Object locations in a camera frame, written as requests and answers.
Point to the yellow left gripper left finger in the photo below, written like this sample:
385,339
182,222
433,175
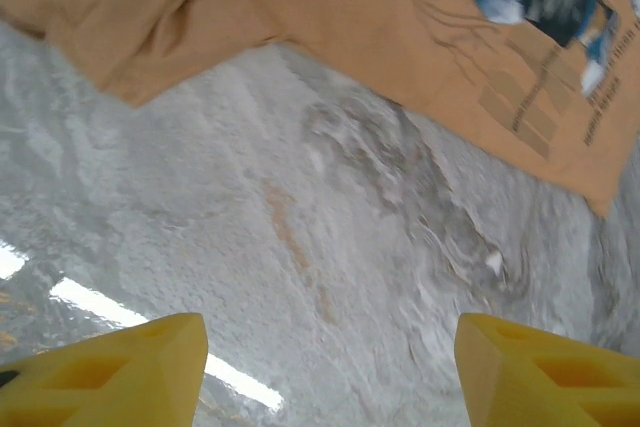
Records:
125,382

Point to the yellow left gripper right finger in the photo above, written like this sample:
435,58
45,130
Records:
525,387

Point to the orange cartoon print t-shirt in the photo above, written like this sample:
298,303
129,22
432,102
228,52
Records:
325,12

